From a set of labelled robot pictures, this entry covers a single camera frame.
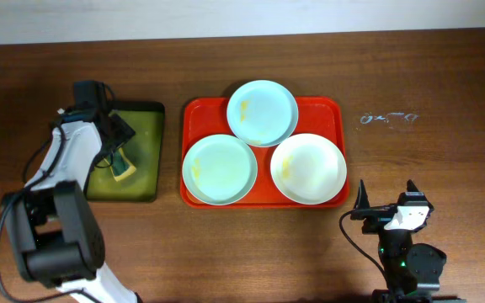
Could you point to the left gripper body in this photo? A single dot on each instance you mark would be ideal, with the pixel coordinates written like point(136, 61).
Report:
point(120, 132)

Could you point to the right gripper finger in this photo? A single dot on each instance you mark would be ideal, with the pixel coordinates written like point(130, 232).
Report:
point(411, 187)
point(362, 201)

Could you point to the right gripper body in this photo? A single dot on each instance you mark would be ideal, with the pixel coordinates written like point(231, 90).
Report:
point(374, 220)

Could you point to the yellow green sponge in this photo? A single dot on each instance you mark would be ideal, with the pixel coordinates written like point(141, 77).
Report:
point(120, 166)

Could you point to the pale green plate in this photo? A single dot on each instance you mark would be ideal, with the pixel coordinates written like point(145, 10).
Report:
point(219, 170)

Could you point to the light blue plate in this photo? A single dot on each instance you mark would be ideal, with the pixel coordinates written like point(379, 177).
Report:
point(262, 113)

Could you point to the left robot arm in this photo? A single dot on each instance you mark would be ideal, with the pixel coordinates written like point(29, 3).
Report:
point(55, 238)

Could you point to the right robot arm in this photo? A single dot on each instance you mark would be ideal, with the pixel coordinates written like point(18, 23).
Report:
point(411, 270)

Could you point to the red plastic tray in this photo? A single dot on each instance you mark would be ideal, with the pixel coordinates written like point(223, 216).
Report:
point(208, 116)

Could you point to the white plate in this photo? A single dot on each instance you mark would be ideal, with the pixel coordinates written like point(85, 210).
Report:
point(308, 169)

